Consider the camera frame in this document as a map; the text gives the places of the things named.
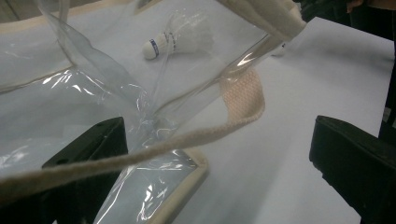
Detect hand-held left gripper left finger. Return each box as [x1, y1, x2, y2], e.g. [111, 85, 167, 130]
[36, 116, 129, 224]

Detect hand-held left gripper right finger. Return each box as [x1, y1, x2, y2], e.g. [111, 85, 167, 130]
[308, 115, 396, 224]

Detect white shuttlecock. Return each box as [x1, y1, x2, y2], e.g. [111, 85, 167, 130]
[142, 18, 216, 61]

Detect clear tote bag beige trim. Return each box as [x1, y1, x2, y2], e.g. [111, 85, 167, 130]
[0, 0, 307, 224]

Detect white table sheet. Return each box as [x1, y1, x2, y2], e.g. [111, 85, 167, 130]
[0, 0, 396, 224]

